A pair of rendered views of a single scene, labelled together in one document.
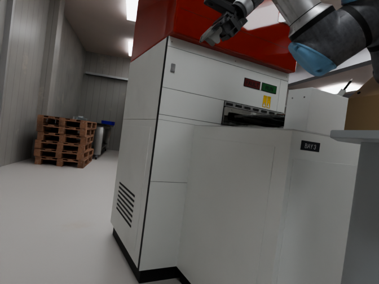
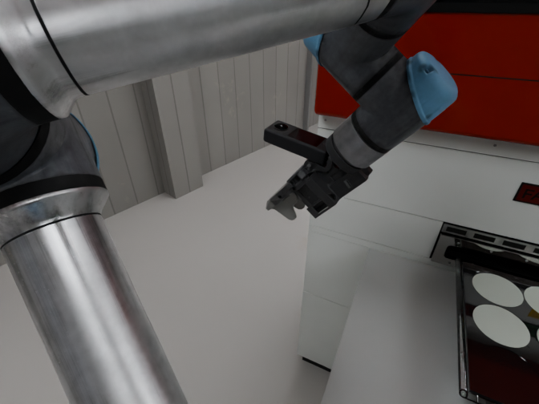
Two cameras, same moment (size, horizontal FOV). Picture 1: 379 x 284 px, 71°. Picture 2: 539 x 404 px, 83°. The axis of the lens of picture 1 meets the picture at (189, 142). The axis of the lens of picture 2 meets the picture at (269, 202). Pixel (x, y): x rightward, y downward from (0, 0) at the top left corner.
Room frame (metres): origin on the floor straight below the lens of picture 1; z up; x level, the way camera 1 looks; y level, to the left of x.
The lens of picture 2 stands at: (0.70, -0.40, 1.46)
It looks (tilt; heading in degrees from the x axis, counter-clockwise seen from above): 34 degrees down; 54
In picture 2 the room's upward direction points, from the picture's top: straight up
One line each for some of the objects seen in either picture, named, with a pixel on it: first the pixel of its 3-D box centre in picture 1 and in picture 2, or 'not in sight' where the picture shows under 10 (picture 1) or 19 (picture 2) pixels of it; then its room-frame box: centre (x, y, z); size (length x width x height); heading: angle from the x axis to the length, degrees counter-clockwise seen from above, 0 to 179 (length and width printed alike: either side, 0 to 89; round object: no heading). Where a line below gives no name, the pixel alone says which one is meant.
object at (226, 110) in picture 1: (254, 120); (532, 272); (1.54, -0.36, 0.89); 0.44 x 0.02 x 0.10; 118
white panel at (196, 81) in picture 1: (231, 93); (469, 210); (1.47, -0.19, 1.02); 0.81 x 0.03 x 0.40; 118
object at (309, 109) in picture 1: (346, 121); not in sight; (1.01, -0.58, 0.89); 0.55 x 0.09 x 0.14; 118
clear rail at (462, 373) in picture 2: (258, 116); (459, 313); (1.27, -0.31, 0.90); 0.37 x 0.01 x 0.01; 28
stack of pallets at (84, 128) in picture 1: (67, 140); not in sight; (4.86, 2.21, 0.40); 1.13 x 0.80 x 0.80; 12
